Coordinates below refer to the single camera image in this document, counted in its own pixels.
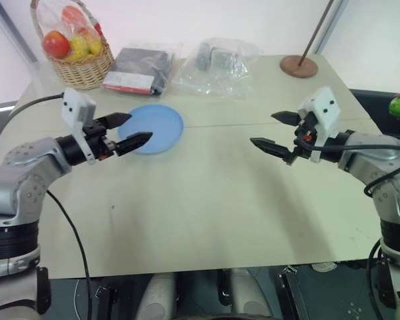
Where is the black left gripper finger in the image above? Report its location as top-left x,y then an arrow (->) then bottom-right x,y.
101,112 -> 133,131
113,131 -> 154,157

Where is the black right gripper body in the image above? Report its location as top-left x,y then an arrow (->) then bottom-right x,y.
293,112 -> 321,161

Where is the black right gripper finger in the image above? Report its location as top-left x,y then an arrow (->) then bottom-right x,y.
270,111 -> 302,127
249,137 -> 296,165

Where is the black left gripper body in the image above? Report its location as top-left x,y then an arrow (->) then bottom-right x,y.
81,117 -> 117,161

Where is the light blue round plate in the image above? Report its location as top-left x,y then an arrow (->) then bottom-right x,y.
117,104 -> 185,156

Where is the small yellow fruit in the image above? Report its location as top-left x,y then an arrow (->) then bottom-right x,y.
87,36 -> 104,56

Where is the clear plastic fruit bag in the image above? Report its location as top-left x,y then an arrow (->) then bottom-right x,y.
36,0 -> 104,64

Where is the orange red fruit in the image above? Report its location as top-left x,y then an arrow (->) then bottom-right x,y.
61,4 -> 89,33

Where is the wooden stand with round base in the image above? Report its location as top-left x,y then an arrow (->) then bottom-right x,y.
279,0 -> 335,79

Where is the black packet with red edge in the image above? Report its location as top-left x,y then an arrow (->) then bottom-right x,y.
102,47 -> 176,98

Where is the woven wicker basket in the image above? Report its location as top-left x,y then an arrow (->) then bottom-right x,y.
30,0 -> 116,91

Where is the clear bag of grey parts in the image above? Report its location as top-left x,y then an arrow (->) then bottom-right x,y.
171,37 -> 265,99

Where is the red apple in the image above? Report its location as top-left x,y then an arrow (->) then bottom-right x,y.
41,30 -> 71,60

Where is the pale grey rounded shell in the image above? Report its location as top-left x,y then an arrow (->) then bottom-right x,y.
229,267 -> 271,320
142,273 -> 178,320

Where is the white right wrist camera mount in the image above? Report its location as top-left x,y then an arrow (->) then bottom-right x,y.
297,86 -> 342,164

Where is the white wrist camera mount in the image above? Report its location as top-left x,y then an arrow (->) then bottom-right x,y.
61,87 -> 98,166
297,86 -> 342,164

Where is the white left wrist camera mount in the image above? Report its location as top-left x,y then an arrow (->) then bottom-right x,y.
61,87 -> 98,166

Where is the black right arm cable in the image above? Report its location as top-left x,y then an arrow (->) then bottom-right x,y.
295,131 -> 400,198

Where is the black table frame leg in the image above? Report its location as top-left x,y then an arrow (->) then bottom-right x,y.
93,282 -> 118,320
277,265 -> 309,320

